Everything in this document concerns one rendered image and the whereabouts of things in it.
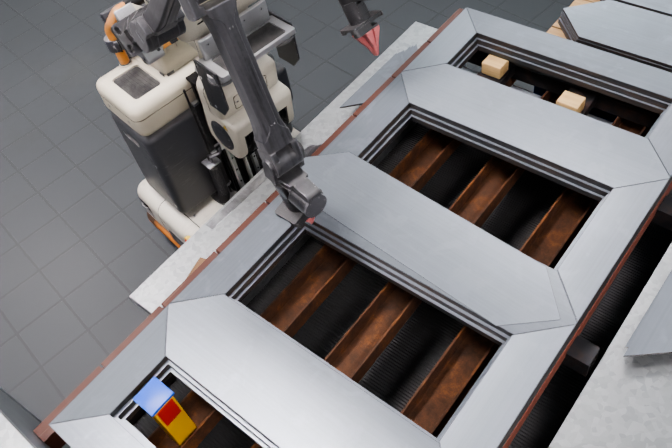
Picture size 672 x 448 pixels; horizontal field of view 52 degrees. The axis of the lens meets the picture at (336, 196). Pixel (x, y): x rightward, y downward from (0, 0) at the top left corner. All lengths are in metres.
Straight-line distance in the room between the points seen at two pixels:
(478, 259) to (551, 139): 0.40
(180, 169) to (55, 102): 1.50
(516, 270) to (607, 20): 0.90
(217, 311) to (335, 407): 0.35
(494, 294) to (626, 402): 0.33
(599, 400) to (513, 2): 2.50
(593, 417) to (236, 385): 0.71
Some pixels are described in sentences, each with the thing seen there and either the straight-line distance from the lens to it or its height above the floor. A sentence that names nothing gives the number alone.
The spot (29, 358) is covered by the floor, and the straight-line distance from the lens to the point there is 2.82.
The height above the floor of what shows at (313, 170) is 0.86.
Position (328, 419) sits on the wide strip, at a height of 0.86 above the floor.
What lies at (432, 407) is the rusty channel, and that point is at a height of 0.68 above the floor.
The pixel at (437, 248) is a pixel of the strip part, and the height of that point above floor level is 0.86.
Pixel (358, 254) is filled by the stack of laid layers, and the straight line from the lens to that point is 1.58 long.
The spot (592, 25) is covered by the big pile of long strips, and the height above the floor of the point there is 0.85.
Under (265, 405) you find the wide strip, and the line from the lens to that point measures 1.41.
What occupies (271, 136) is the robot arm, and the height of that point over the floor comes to 1.18.
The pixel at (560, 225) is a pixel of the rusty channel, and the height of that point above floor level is 0.68.
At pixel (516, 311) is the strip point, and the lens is 1.46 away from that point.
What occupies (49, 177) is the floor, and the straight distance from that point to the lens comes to 3.37.
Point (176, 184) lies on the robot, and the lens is 2.39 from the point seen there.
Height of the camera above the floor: 2.13
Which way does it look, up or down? 49 degrees down
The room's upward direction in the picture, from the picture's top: 13 degrees counter-clockwise
